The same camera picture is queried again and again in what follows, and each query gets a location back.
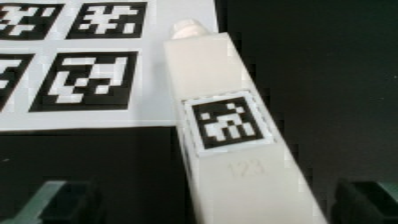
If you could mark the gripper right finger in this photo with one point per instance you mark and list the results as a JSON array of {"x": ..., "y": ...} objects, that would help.
[{"x": 390, "y": 187}]

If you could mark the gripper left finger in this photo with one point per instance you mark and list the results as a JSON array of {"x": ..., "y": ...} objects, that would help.
[{"x": 29, "y": 214}]

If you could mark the white desk leg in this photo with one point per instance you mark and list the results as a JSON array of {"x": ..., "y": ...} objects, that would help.
[{"x": 248, "y": 184}]

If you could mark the white fiducial marker sheet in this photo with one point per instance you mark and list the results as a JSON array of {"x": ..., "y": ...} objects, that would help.
[{"x": 82, "y": 62}]

